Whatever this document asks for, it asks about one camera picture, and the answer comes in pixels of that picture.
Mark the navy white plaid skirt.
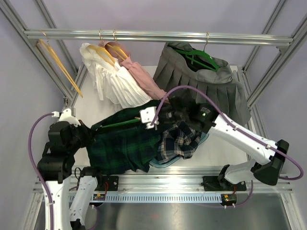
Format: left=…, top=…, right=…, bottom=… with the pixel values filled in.
left=156, top=122, right=202, bottom=164

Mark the green hanger of plaid skirt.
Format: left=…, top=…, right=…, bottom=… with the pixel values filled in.
left=100, top=117, right=141, bottom=128

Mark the green navy plaid skirt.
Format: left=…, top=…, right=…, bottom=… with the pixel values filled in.
left=86, top=100, right=163, bottom=175

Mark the yellow plastic hanger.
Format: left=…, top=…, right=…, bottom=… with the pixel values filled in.
left=38, top=31, right=83, bottom=98

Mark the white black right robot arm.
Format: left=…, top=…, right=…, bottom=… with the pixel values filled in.
left=158, top=97, right=289, bottom=190

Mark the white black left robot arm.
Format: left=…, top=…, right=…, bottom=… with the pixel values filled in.
left=37, top=121, right=104, bottom=230

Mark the grey pleated skirt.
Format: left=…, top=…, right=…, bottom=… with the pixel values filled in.
left=153, top=42, right=251, bottom=126

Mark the green plastic hanger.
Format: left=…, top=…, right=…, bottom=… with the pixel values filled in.
left=175, top=32, right=220, bottom=72

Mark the pink pleated skirt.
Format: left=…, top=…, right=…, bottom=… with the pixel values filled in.
left=99, top=41, right=166, bottom=100

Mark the yellow hanger of pink skirt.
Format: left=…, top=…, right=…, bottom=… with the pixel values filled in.
left=106, top=29, right=128, bottom=60

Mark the teal plastic basin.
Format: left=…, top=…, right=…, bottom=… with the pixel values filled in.
left=149, top=133, right=209, bottom=168

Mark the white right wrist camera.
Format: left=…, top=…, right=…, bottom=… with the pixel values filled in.
left=139, top=106, right=159, bottom=129

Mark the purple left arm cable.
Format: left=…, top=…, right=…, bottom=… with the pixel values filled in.
left=28, top=113, right=101, bottom=230

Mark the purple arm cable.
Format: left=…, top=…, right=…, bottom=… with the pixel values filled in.
left=150, top=85, right=305, bottom=208
left=28, top=113, right=101, bottom=230

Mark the aluminium frame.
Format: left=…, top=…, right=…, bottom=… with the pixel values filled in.
left=0, top=0, right=307, bottom=230

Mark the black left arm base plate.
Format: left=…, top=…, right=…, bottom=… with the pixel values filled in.
left=99, top=175, right=119, bottom=192

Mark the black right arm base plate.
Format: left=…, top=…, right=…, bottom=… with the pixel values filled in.
left=201, top=175, right=247, bottom=192

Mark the white slotted cable duct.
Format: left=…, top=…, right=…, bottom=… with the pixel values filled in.
left=68, top=193, right=223, bottom=204

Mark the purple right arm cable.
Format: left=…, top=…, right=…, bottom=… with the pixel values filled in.
left=150, top=85, right=305, bottom=208

